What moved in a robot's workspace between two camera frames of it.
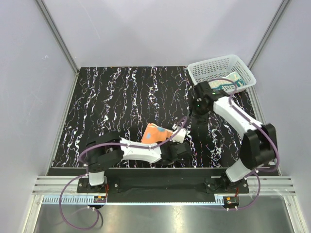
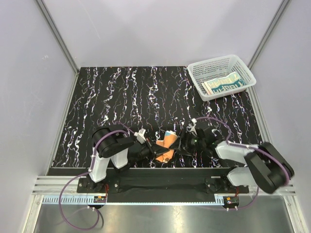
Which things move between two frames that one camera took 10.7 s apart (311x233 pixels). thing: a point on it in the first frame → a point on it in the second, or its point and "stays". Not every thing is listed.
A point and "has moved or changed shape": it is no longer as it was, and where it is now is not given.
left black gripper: x=175 y=143 → x=153 y=150
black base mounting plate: x=161 y=181 stays
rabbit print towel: x=227 y=85 stays
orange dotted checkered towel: x=154 y=133 has moved or changed shape
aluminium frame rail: x=64 y=190 stays
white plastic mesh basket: x=226 y=74 stays
